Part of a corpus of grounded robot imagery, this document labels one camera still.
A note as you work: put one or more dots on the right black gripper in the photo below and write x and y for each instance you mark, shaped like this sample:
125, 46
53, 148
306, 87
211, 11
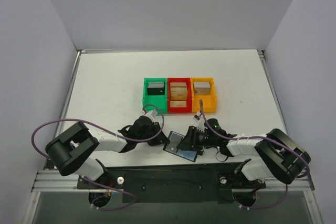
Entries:
196, 137

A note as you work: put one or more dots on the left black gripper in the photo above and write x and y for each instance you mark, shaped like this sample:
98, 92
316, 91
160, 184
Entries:
155, 135

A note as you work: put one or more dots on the blue credit card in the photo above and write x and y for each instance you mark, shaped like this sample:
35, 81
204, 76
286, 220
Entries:
188, 155

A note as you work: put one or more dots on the dark grey credit card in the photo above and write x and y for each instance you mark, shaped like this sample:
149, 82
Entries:
175, 139

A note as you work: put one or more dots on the black leather card holder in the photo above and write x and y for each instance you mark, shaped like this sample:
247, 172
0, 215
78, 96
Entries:
181, 146

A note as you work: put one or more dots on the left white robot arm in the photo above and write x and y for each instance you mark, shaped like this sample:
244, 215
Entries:
70, 151

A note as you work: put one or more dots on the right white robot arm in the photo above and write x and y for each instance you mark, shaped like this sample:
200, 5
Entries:
277, 155

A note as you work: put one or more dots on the black card stack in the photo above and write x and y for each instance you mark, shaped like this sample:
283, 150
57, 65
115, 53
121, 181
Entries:
155, 88

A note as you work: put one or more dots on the red plastic bin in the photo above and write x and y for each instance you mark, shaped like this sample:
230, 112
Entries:
188, 108

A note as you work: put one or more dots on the green plastic bin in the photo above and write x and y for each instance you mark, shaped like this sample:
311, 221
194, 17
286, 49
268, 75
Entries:
158, 100

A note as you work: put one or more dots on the orange plastic bin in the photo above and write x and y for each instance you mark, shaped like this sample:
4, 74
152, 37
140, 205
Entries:
209, 101

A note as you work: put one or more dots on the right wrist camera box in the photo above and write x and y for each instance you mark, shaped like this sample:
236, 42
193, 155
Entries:
198, 119

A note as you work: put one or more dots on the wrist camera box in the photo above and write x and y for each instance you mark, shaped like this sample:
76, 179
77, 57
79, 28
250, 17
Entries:
198, 119
151, 113

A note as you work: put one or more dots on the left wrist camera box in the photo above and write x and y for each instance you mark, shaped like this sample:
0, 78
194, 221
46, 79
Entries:
151, 113

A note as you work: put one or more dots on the aluminium frame rail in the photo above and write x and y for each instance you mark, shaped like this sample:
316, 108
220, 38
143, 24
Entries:
65, 105

